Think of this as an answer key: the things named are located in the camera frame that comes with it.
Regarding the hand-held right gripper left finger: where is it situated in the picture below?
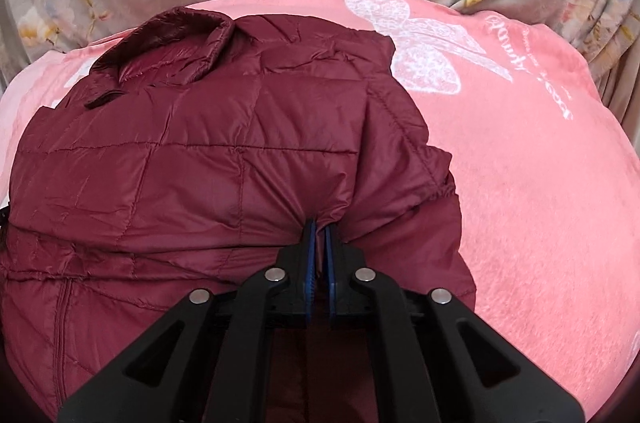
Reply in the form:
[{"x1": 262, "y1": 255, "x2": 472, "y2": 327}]
[{"x1": 57, "y1": 217, "x2": 319, "y2": 423}]

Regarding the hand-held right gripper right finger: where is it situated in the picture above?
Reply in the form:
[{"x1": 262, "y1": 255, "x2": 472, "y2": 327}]
[{"x1": 324, "y1": 225, "x2": 586, "y2": 423}]

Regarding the maroon quilted jacket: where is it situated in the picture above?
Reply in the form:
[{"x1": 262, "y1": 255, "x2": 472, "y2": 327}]
[{"x1": 0, "y1": 6, "x2": 477, "y2": 423}]

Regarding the pink butterfly print blanket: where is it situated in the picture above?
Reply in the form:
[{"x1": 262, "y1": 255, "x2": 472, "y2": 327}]
[{"x1": 0, "y1": 0, "x2": 640, "y2": 421}]

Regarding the beige pleated curtain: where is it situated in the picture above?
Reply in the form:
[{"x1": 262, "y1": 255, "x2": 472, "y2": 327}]
[{"x1": 582, "y1": 0, "x2": 640, "y2": 129}]

